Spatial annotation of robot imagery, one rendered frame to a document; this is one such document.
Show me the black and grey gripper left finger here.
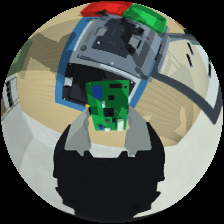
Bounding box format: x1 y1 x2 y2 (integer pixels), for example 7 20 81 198
53 107 91 178

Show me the green bin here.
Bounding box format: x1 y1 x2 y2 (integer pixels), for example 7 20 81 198
122 3 167 34

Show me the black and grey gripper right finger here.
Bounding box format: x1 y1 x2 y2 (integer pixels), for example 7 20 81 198
124 105 165 182

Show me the red bin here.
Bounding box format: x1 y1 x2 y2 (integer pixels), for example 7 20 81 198
80 1 132 17

